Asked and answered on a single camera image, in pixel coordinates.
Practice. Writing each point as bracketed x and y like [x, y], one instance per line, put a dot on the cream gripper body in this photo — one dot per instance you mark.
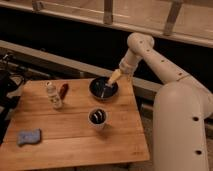
[126, 68]

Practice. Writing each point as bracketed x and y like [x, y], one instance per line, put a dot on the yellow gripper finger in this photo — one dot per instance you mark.
[114, 77]

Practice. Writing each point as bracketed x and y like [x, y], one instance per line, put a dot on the dark ceramic bowl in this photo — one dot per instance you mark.
[100, 89]

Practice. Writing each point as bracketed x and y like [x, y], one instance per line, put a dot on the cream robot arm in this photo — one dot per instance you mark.
[180, 107]

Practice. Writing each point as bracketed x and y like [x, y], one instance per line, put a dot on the white plastic bottle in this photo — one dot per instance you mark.
[53, 95]

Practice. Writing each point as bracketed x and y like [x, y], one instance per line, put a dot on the wooden table board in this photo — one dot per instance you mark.
[67, 139]

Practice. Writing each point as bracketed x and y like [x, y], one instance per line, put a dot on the blue sponge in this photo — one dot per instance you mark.
[29, 137]

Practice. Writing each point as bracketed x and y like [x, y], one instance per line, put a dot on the black equipment with cables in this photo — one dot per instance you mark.
[9, 84]

